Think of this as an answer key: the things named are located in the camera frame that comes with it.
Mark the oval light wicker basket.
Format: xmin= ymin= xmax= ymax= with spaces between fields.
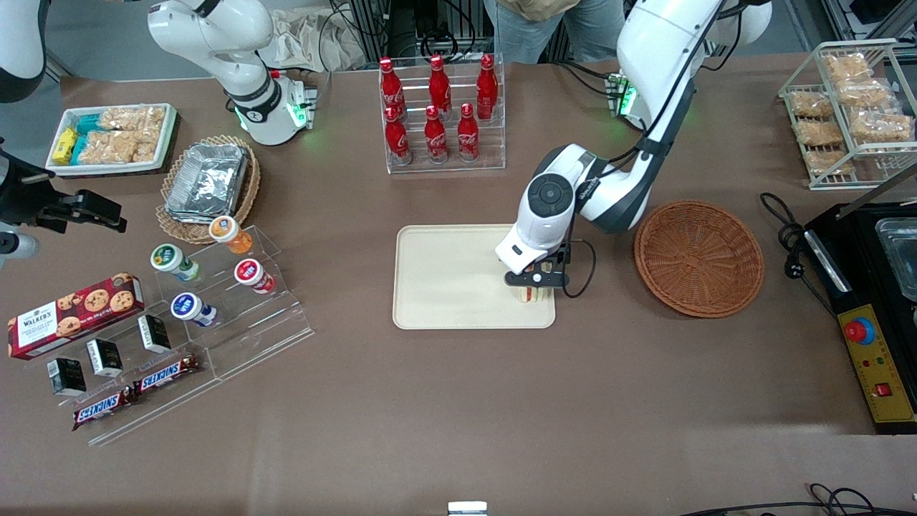
xmin=155 ymin=134 xmax=261 ymax=245

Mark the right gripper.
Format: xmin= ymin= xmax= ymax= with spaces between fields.
xmin=0 ymin=138 xmax=129 ymax=234

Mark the yellow snack pack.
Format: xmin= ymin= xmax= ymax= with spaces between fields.
xmin=52 ymin=128 xmax=78 ymax=165

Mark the equipment rack with cables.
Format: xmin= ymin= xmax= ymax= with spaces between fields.
xmin=337 ymin=0 xmax=495 ymax=65

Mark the person in blue jeans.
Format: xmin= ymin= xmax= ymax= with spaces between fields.
xmin=484 ymin=0 xmax=628 ymax=65

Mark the yellow emergency stop panel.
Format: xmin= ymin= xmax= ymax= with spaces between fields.
xmin=837 ymin=303 xmax=917 ymax=425

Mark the round brown wicker basket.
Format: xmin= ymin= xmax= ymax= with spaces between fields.
xmin=634 ymin=200 xmax=765 ymax=319

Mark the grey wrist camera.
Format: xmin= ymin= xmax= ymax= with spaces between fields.
xmin=0 ymin=231 xmax=41 ymax=264
xmin=504 ymin=267 xmax=572 ymax=288

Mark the rice cracker snack pack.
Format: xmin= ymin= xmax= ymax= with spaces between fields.
xmin=849 ymin=107 xmax=915 ymax=143
xmin=77 ymin=130 xmax=160 ymax=165
xmin=837 ymin=79 xmax=896 ymax=109
xmin=788 ymin=90 xmax=835 ymax=120
xmin=99 ymin=106 xmax=167 ymax=133
xmin=822 ymin=54 xmax=875 ymax=83
xmin=804 ymin=148 xmax=858 ymax=177
xmin=794 ymin=118 xmax=845 ymax=148

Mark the white rectangular snack tray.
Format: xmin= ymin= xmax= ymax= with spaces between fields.
xmin=45 ymin=102 xmax=179 ymax=178

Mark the blue lid yogurt cup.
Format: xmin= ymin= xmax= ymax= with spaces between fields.
xmin=170 ymin=292 xmax=217 ymax=328

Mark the Snickers chocolate bar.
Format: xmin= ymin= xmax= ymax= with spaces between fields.
xmin=133 ymin=353 xmax=201 ymax=396
xmin=72 ymin=387 xmax=138 ymax=431

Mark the black arm base cable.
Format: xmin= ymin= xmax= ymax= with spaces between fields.
xmin=555 ymin=59 xmax=618 ymax=97

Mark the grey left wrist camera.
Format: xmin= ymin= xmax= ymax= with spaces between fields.
xmin=504 ymin=267 xmax=572 ymax=288

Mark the black machine base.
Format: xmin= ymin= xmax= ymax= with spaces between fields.
xmin=802 ymin=203 xmax=917 ymax=436

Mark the black power cable with plug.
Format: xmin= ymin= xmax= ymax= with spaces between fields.
xmin=759 ymin=191 xmax=839 ymax=320

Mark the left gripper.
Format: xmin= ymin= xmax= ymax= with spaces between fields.
xmin=494 ymin=224 xmax=569 ymax=300

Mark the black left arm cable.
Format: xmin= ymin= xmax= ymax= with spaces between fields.
xmin=561 ymin=239 xmax=597 ymax=299

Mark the beige plastic serving tray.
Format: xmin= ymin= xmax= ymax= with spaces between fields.
xmin=393 ymin=224 xmax=557 ymax=330

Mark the white wire shelf rack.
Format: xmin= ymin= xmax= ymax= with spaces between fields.
xmin=778 ymin=39 xmax=917 ymax=191

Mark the green lid yogurt cup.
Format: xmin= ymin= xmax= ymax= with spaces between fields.
xmin=150 ymin=244 xmax=201 ymax=282

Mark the stack of foil trays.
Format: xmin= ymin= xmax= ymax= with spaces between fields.
xmin=165 ymin=143 xmax=250 ymax=222

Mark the small black box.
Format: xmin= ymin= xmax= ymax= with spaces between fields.
xmin=47 ymin=357 xmax=87 ymax=398
xmin=138 ymin=314 xmax=172 ymax=354
xmin=86 ymin=338 xmax=124 ymax=378

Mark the grey metal bar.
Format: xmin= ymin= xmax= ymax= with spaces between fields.
xmin=837 ymin=165 xmax=917 ymax=219

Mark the plastic-wrapped triangle sandwich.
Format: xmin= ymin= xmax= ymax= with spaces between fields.
xmin=514 ymin=282 xmax=560 ymax=305

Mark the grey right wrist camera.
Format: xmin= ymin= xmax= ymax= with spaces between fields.
xmin=0 ymin=231 xmax=41 ymax=264

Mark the clear acrylic bottle rack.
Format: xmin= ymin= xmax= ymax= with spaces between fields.
xmin=378 ymin=52 xmax=506 ymax=175

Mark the clear plastic container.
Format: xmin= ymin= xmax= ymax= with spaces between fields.
xmin=875 ymin=217 xmax=917 ymax=303

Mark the orange lid yogurt cup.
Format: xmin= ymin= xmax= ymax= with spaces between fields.
xmin=208 ymin=216 xmax=254 ymax=255

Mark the red Walkers cookie box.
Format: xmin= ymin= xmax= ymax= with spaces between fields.
xmin=7 ymin=272 xmax=145 ymax=360

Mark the crumpled beige bag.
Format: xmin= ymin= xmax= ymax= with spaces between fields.
xmin=259 ymin=6 xmax=368 ymax=72

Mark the red cola bottle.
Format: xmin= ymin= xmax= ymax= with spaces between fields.
xmin=378 ymin=57 xmax=408 ymax=121
xmin=457 ymin=102 xmax=480 ymax=163
xmin=424 ymin=105 xmax=449 ymax=165
xmin=476 ymin=54 xmax=499 ymax=120
xmin=428 ymin=54 xmax=452 ymax=119
xmin=384 ymin=106 xmax=413 ymax=166

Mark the thin black cable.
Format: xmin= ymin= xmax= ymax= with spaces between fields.
xmin=677 ymin=500 xmax=917 ymax=516
xmin=810 ymin=482 xmax=876 ymax=516

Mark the clear acrylic stepped stand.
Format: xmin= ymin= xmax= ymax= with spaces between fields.
xmin=153 ymin=224 xmax=316 ymax=382
xmin=21 ymin=305 xmax=224 ymax=446

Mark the red lid yogurt cup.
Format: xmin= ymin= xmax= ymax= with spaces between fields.
xmin=234 ymin=259 xmax=276 ymax=295

